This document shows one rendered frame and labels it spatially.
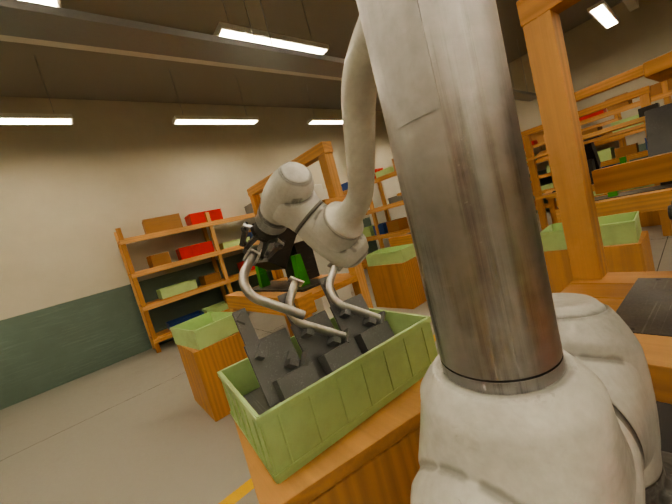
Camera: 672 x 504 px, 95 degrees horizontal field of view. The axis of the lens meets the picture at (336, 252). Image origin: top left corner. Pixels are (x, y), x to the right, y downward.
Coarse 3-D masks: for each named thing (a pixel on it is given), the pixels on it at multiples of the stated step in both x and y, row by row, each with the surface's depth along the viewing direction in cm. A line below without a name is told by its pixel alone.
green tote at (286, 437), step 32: (416, 320) 106; (384, 352) 90; (416, 352) 98; (224, 384) 100; (256, 384) 110; (320, 384) 78; (352, 384) 84; (384, 384) 90; (256, 416) 70; (288, 416) 74; (320, 416) 78; (352, 416) 83; (256, 448) 81; (288, 448) 73; (320, 448) 78
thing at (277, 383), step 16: (240, 320) 100; (256, 336) 101; (272, 336) 103; (288, 336) 106; (272, 352) 101; (256, 368) 97; (272, 368) 99; (288, 368) 101; (304, 368) 98; (272, 384) 97; (288, 384) 93; (304, 384) 95; (272, 400) 95
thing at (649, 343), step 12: (636, 336) 72; (648, 336) 71; (660, 336) 70; (648, 348) 67; (660, 348) 66; (648, 360) 63; (660, 360) 62; (660, 372) 61; (660, 384) 62; (660, 396) 62
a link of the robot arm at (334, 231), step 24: (360, 24) 44; (360, 48) 45; (360, 72) 48; (360, 96) 50; (360, 120) 53; (360, 144) 55; (360, 168) 58; (360, 192) 61; (312, 216) 70; (336, 216) 67; (360, 216) 66; (312, 240) 72; (336, 240) 69; (360, 240) 72; (336, 264) 75
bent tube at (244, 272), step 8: (248, 256) 100; (256, 256) 102; (248, 264) 98; (240, 272) 97; (248, 272) 98; (240, 280) 95; (248, 280) 97; (248, 288) 95; (248, 296) 94; (256, 296) 95; (264, 304) 95; (272, 304) 96; (280, 304) 97; (288, 312) 98; (296, 312) 99; (304, 312) 100
